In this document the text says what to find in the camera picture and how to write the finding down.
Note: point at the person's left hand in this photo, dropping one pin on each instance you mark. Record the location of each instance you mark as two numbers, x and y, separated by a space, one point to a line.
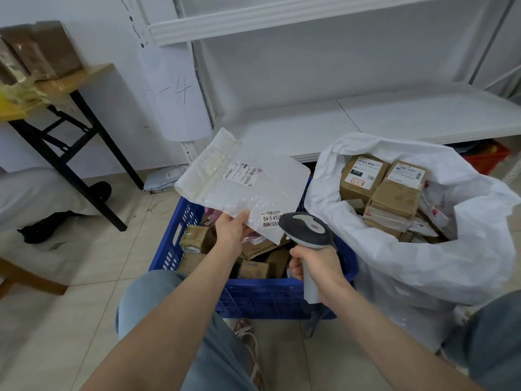
232 236

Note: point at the red plastic crate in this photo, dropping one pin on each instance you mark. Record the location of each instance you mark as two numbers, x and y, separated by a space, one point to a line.
486 160

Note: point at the person's left forearm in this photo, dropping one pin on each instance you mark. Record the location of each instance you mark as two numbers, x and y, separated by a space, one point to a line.
171 329

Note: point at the wooden chair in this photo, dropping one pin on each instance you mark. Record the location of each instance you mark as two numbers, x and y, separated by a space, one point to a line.
32 280

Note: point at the person's right forearm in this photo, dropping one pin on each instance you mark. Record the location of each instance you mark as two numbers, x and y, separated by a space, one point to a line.
386 342

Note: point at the person's sandal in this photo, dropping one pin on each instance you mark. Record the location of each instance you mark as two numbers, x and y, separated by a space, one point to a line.
248 342

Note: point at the brown glossy packet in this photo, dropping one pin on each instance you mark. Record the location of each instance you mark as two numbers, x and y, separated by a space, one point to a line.
8 65

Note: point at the person's right hand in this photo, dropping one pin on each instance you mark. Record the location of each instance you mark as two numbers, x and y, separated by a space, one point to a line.
325 272

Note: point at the grey plastic mailer bag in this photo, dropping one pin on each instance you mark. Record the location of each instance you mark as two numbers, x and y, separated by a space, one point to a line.
165 179

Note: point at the white paper sign sheet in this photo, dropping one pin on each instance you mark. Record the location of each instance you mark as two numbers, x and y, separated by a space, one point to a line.
179 109

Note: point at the blue plastic crate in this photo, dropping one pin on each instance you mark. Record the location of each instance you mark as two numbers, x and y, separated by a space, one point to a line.
264 299

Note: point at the grey handheld barcode scanner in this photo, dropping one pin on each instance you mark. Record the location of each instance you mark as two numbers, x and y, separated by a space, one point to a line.
305 232

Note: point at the white woven sack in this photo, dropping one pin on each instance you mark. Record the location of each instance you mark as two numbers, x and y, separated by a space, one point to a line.
468 256

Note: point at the person's left leg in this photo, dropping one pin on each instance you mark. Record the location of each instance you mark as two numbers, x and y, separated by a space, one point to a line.
142 297

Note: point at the squat brown box glossy tape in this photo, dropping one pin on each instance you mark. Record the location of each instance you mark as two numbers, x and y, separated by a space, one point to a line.
354 187

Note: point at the pile of parcels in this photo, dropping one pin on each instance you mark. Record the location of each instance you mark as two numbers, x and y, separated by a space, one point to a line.
197 238

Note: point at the crumpled yellowish paper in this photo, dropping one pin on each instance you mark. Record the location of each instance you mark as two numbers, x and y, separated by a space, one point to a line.
18 93

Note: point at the wooden folding table black legs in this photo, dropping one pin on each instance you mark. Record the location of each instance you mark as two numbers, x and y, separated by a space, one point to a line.
77 77

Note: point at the white metal shelf rack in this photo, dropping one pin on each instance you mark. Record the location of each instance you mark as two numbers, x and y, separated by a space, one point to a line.
325 122
504 79

